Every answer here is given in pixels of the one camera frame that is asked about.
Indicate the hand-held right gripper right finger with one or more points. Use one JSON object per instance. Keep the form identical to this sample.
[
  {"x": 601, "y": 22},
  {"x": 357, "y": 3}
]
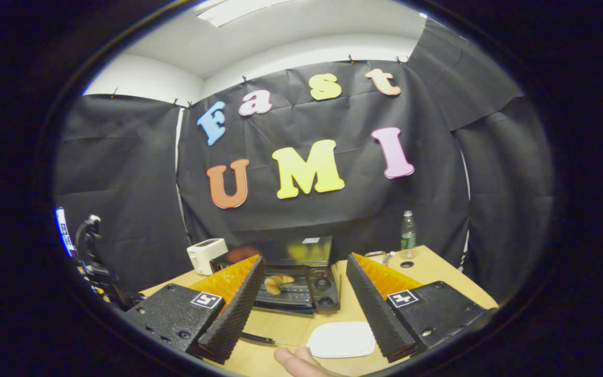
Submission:
[{"x": 380, "y": 314}]

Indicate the white plate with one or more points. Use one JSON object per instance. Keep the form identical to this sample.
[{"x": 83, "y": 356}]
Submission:
[{"x": 341, "y": 340}]

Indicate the white toaster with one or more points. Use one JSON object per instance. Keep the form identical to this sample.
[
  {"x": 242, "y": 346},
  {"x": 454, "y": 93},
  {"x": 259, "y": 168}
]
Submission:
[{"x": 207, "y": 256}]

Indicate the long ceiling light panel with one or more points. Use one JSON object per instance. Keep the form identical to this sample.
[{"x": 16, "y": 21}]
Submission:
[{"x": 238, "y": 9}]

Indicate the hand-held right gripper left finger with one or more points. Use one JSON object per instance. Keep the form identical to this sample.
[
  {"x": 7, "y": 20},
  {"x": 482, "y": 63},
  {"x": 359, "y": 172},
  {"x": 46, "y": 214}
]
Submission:
[{"x": 233, "y": 314}]

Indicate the golden bread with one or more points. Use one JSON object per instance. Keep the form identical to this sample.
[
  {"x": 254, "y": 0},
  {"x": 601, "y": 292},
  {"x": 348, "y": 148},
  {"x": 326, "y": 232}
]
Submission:
[{"x": 275, "y": 284}]

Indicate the black electric oven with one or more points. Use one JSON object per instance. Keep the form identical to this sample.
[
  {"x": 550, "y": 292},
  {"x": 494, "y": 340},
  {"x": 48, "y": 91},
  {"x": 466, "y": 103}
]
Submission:
[{"x": 322, "y": 285}]

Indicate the black backdrop cloth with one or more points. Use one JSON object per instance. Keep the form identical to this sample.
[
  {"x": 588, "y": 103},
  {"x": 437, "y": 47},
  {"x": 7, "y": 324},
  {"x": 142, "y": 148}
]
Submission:
[{"x": 306, "y": 209}]

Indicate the clear water bottle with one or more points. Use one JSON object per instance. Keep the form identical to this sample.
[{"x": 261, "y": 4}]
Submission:
[{"x": 409, "y": 235}]

